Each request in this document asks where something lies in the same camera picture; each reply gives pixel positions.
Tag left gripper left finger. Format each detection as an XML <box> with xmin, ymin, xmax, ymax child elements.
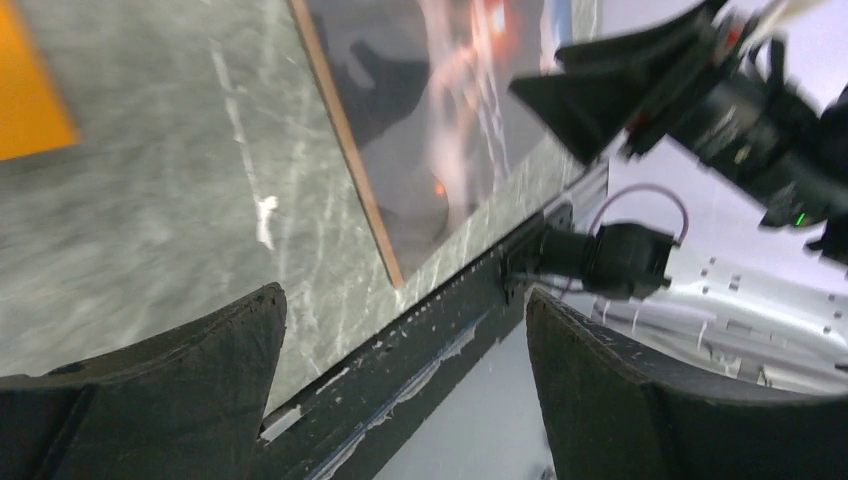
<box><xmin>1</xmin><ymin>283</ymin><xmax>287</xmax><ymax>479</ymax></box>

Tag orange picture frame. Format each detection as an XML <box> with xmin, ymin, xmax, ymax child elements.
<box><xmin>1</xmin><ymin>1</ymin><xmax>79</xmax><ymax>161</ymax></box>

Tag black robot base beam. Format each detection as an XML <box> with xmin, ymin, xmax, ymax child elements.
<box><xmin>247</xmin><ymin>200</ymin><xmax>573</xmax><ymax>479</ymax></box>

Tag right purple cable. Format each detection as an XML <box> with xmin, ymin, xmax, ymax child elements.
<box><xmin>556</xmin><ymin>183</ymin><xmax>690</xmax><ymax>299</ymax></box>

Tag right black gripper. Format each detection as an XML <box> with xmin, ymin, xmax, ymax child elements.
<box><xmin>509</xmin><ymin>1</ymin><xmax>749</xmax><ymax>166</ymax></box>

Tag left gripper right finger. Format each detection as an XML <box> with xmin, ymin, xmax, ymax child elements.
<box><xmin>526</xmin><ymin>290</ymin><xmax>847</xmax><ymax>479</ymax></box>

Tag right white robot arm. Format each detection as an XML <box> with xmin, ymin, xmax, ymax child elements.
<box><xmin>510</xmin><ymin>1</ymin><xmax>847</xmax><ymax>395</ymax></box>

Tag sunset landscape photo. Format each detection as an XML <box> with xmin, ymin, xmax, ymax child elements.
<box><xmin>290</xmin><ymin>0</ymin><xmax>572</xmax><ymax>287</ymax></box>

